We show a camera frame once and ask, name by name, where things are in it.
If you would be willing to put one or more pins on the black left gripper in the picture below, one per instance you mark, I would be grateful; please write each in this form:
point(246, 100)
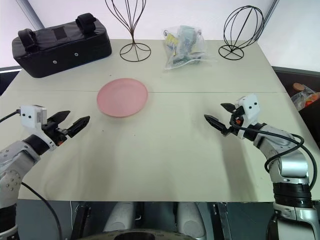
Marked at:
point(53, 132)

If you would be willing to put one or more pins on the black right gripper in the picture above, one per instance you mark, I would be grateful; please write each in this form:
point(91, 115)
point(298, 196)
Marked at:
point(235, 127)

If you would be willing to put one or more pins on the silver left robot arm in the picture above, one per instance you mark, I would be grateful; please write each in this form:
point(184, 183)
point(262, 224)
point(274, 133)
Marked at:
point(12, 160)

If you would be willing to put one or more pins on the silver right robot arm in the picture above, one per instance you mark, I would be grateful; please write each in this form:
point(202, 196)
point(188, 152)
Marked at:
point(291, 167)

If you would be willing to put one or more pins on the pink round plate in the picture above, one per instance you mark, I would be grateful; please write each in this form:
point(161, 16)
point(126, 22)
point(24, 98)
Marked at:
point(122, 97)

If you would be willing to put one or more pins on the dark box with white strip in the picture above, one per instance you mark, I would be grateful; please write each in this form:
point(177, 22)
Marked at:
point(6, 80)

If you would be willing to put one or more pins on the clear plastic bag of items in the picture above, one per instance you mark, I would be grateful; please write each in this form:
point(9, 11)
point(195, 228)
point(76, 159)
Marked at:
point(185, 47)

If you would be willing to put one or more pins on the brown round cork piece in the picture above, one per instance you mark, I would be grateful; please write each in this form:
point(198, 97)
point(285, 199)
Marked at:
point(298, 86)

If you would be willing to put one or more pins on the plastic bag with orange items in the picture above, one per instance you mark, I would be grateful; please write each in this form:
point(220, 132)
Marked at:
point(306, 98)

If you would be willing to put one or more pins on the dark storage bin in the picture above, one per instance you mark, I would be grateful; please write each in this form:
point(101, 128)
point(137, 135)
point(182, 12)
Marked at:
point(310, 120)

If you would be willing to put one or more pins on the grey rounded robot leg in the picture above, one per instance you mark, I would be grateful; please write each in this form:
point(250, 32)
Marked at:
point(191, 215)
point(121, 215)

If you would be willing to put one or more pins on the dark round rim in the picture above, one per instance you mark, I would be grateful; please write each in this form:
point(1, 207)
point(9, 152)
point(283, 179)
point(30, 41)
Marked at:
point(140, 234)

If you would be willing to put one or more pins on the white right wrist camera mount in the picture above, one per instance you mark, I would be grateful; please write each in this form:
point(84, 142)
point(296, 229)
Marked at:
point(250, 106)

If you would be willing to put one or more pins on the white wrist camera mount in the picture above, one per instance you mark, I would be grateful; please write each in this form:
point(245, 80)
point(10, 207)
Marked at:
point(250, 106)
point(29, 115)

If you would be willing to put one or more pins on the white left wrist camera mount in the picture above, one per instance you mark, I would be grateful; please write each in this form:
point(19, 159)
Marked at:
point(29, 115)

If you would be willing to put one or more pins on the black table frame bracket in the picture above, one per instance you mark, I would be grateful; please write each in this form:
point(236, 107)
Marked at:
point(81, 220)
point(222, 220)

